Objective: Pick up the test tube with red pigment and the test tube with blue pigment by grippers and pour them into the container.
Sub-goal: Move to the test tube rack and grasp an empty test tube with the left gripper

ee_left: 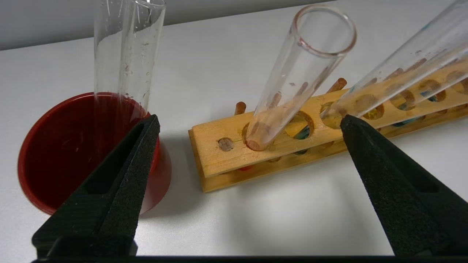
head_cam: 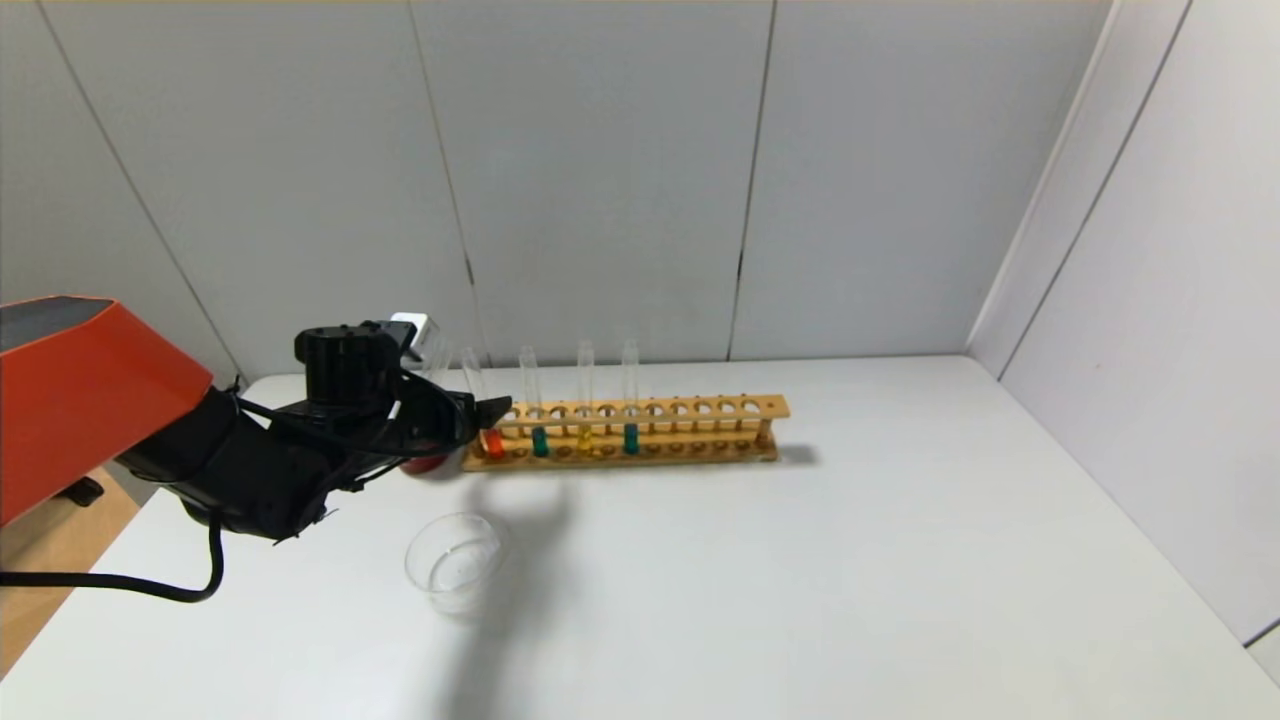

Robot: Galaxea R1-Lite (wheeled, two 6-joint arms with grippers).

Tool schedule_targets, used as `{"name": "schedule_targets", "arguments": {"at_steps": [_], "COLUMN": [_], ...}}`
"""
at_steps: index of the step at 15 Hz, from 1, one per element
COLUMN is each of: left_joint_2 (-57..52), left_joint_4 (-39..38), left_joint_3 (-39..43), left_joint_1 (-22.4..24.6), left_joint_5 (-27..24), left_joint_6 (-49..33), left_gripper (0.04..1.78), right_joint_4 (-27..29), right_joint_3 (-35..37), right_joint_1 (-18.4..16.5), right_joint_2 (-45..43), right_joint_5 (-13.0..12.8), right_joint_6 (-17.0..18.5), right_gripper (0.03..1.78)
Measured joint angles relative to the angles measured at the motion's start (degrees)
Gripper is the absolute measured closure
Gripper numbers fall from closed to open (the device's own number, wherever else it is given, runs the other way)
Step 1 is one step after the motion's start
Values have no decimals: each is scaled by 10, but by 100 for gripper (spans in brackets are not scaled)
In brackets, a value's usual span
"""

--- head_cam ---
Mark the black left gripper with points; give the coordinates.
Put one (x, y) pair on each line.
(464, 416)

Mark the test tube with red pigment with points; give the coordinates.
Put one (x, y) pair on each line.
(493, 445)

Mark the test tube with blue pigment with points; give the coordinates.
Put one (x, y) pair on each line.
(539, 441)

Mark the orange and black left arm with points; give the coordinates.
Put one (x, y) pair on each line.
(90, 400)

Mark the empty clear test tube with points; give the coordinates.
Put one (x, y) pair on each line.
(444, 365)

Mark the test tube with yellow pigment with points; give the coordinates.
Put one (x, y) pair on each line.
(585, 438)

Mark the test tube with teal pigment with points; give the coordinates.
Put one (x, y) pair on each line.
(631, 438)

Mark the wooden test tube rack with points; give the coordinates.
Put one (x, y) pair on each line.
(650, 445)

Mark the dark red plastic cup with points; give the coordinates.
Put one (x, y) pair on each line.
(425, 464)

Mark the clear glass dish with spout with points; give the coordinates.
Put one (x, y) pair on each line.
(455, 565)

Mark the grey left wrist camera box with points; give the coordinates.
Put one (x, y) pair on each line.
(415, 330)

